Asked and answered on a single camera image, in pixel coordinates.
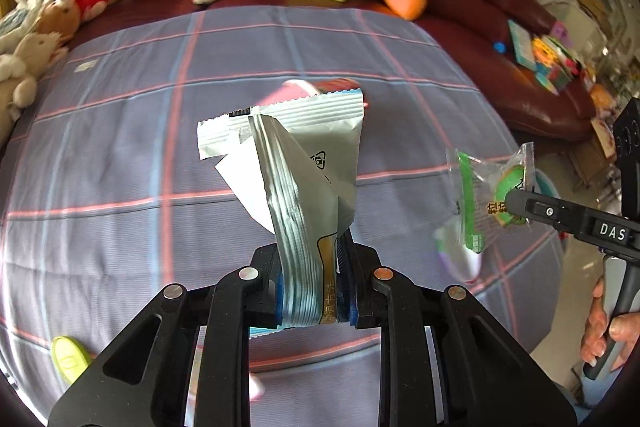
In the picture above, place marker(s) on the blue book on sofa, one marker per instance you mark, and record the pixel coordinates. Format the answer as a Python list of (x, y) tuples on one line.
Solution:
[(522, 46)]

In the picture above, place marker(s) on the person's right hand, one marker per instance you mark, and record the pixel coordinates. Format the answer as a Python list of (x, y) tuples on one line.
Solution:
[(624, 328)]

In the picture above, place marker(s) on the yellow green small object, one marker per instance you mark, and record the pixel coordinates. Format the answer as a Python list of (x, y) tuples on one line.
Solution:
[(70, 358)]

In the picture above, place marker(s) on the silver white snack wrapper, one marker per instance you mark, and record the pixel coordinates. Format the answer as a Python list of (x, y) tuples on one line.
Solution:
[(293, 166)]

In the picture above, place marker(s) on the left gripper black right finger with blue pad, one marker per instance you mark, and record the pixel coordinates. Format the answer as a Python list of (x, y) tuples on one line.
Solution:
[(445, 360)]

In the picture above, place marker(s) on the small blue ball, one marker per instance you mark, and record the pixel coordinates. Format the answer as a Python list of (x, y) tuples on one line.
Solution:
[(500, 47)]

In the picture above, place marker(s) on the colourful toy pile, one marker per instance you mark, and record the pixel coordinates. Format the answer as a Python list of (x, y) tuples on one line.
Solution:
[(557, 64)]

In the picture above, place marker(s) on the wooden side table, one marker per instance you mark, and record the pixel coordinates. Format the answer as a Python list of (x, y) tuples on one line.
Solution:
[(593, 158)]

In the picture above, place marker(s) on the clear green snack wrapper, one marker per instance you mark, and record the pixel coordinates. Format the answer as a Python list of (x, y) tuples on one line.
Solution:
[(479, 188)]

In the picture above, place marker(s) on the green trash bin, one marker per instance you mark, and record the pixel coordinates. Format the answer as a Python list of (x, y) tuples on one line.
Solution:
[(544, 185)]

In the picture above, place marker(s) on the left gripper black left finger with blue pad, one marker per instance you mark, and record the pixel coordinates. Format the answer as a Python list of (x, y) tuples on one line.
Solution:
[(183, 359)]

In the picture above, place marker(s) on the brown teddy bear red shirt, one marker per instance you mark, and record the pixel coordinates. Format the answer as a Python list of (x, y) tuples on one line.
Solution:
[(66, 16)]

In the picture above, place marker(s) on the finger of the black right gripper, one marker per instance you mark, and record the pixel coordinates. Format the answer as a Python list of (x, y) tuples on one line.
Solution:
[(533, 206)]

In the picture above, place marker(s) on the white plush rabbit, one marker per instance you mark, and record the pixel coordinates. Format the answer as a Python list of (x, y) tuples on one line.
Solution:
[(20, 72)]

